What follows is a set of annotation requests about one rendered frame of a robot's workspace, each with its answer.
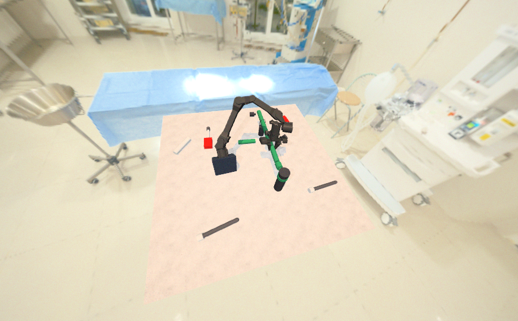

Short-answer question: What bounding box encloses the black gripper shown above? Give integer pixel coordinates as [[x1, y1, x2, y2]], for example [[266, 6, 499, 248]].
[[259, 130, 288, 151]]

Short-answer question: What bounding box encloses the white cylinder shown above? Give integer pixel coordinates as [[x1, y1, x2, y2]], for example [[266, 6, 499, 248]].
[[173, 137, 191, 155]]

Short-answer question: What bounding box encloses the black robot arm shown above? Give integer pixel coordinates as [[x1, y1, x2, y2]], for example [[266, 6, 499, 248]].
[[215, 95, 293, 158]]

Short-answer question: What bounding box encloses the green clamp band with cup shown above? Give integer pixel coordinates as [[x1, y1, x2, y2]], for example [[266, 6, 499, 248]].
[[275, 161, 288, 182]]

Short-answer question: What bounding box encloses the long green rod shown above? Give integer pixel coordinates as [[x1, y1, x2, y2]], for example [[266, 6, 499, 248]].
[[257, 110, 280, 163]]

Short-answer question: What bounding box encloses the black post with cap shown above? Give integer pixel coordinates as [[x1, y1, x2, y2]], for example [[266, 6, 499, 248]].
[[274, 167, 290, 192]]

